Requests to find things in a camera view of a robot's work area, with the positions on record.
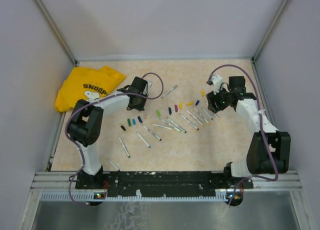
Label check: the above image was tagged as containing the grey ended pen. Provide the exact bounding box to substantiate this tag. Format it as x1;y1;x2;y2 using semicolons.
193;106;210;125

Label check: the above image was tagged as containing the light green pen cap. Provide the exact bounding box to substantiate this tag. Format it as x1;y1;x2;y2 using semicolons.
156;110;161;118

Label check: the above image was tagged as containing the light green capped pen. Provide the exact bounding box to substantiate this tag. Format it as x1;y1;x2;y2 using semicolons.
152;123;172;130

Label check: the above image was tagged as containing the grey capped pen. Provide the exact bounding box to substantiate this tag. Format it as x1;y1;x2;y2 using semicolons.
161;84;178;99

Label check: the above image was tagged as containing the black capped pen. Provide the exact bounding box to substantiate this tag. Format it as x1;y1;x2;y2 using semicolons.
107;159;120;171

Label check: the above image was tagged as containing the navy capped pen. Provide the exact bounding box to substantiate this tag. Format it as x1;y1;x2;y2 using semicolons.
202;107;213;120

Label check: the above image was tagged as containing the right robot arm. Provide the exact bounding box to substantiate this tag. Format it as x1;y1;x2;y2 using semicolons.
206;74;291;188

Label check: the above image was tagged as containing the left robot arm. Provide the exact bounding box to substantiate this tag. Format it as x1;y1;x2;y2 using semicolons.
65;76;152;189

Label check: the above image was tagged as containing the yellow Snoopy t-shirt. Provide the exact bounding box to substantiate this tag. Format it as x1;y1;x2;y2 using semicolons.
54;66;126;113

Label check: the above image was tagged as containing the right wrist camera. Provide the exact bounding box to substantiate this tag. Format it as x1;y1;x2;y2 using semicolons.
206;74;224;94

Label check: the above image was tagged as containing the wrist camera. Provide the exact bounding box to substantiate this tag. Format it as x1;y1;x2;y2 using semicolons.
146;80;153;90
206;74;224;94

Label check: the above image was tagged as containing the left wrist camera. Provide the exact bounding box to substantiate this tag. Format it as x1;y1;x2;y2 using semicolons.
146;80;153;90

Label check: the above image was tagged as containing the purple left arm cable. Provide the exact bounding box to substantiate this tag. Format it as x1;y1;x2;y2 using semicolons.
64;72;165;207

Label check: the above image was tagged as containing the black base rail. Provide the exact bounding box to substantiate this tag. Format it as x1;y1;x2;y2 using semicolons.
75;171;241;198

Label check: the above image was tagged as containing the aluminium frame rail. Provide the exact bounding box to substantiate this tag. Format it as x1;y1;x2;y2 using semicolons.
32;171;303;191

